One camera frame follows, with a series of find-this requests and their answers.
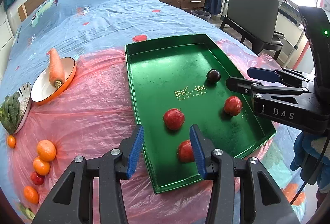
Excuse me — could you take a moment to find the large orange tangerine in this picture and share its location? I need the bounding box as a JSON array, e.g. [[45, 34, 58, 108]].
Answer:
[[36, 140, 57, 162]]

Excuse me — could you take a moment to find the blue gloved right hand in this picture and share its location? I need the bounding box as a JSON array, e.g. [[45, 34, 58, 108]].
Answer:
[[290, 131, 330, 195]]

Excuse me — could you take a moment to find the red apple right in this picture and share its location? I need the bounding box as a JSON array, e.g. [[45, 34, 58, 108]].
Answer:
[[224, 95, 243, 117]]

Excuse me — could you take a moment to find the red apple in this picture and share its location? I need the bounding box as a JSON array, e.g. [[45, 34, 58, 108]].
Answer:
[[224, 95, 243, 117], [177, 140, 195, 163], [163, 108, 185, 131]]

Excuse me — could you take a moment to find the dark plum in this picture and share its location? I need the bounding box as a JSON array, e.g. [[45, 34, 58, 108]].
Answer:
[[206, 69, 221, 84]]

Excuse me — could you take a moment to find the small red fruit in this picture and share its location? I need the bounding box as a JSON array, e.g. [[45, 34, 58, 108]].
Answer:
[[30, 171, 45, 185]]

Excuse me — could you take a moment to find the lowest orange tangerine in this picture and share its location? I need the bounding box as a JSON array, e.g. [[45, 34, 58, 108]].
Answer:
[[24, 185, 39, 204]]

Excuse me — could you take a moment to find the pale green vegetable piece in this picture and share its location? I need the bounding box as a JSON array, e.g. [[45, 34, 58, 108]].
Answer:
[[18, 203, 35, 221]]

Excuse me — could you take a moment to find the green metal tray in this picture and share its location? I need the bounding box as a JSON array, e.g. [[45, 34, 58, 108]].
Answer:
[[125, 34, 276, 194]]

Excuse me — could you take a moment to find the red apple middle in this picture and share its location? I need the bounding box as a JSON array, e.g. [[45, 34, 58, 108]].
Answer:
[[163, 108, 185, 131]]

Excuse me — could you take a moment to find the grey office chair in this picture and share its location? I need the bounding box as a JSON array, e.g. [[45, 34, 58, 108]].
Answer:
[[220, 0, 285, 60]]

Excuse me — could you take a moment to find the small orange by bowl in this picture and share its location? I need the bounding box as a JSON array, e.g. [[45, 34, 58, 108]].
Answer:
[[7, 135, 16, 149]]

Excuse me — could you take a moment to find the red apple near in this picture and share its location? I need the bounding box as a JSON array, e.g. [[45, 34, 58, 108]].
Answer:
[[177, 140, 195, 163]]

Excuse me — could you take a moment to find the dark blue tote bag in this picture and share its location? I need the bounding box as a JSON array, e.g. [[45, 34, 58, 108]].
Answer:
[[203, 0, 223, 15]]

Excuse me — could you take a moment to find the pink plastic sheet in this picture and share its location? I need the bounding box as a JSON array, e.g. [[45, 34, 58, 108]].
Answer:
[[6, 38, 284, 224]]

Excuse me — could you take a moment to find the green leafy vegetable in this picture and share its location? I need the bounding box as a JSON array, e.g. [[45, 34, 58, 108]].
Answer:
[[1, 92, 21, 134]]

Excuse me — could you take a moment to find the orange white oval dish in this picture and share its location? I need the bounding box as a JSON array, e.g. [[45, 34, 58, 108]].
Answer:
[[31, 57, 77, 105]]

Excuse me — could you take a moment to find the patterned white bowl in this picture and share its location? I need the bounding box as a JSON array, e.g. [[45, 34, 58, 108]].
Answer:
[[14, 82, 32, 134]]

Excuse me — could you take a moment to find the orange carrot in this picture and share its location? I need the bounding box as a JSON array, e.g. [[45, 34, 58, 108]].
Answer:
[[49, 48, 65, 89]]

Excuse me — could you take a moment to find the blue cartoon bedsheet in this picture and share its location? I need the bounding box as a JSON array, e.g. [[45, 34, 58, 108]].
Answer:
[[0, 0, 323, 224]]

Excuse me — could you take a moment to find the black cable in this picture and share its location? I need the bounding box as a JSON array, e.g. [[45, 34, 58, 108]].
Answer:
[[289, 133, 330, 206]]

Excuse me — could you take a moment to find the wire waste basket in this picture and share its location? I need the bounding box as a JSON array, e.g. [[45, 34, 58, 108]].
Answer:
[[190, 9, 211, 21]]

